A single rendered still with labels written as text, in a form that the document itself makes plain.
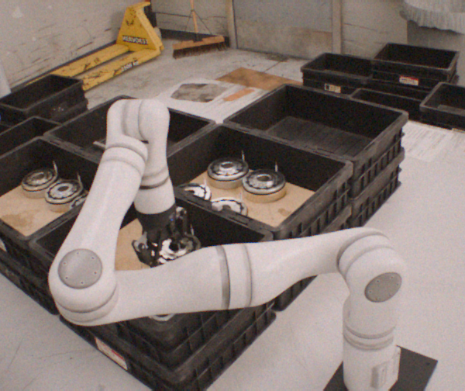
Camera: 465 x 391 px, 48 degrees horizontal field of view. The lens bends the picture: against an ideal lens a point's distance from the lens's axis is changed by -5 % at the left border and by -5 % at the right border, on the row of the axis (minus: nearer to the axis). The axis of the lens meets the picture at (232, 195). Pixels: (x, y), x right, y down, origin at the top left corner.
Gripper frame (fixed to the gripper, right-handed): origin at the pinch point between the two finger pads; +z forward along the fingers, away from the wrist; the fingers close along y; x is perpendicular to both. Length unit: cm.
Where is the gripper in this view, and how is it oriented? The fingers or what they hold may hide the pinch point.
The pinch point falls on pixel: (167, 259)
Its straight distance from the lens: 109.8
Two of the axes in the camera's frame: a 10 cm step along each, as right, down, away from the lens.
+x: -8.1, -2.6, 5.2
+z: 0.9, 8.3, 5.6
